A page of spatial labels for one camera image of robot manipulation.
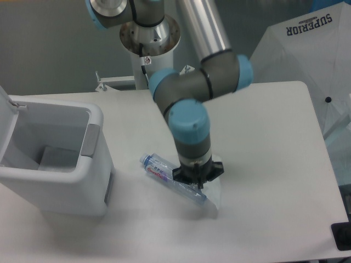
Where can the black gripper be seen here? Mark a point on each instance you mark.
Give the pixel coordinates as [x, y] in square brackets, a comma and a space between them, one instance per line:
[198, 174]

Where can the white plastic pouch green label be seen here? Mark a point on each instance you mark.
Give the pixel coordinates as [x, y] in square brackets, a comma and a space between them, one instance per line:
[213, 192]

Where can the white umbrella with lettering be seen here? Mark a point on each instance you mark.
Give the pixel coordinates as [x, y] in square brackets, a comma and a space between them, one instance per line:
[314, 49]

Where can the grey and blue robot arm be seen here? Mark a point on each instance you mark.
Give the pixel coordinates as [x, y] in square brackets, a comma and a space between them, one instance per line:
[180, 97]

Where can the black device at table edge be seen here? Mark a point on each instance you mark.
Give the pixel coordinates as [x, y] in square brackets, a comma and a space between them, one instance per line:
[341, 234]

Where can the white open trash can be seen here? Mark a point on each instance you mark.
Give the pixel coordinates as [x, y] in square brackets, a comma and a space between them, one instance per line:
[54, 154]

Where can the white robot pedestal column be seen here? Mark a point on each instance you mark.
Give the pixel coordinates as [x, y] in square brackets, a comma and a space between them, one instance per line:
[153, 68]

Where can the white metal mounting frame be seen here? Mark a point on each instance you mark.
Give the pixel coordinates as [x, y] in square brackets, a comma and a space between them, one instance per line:
[121, 83]

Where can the clear plastic water bottle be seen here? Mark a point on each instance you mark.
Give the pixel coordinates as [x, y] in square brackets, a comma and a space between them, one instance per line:
[162, 170]

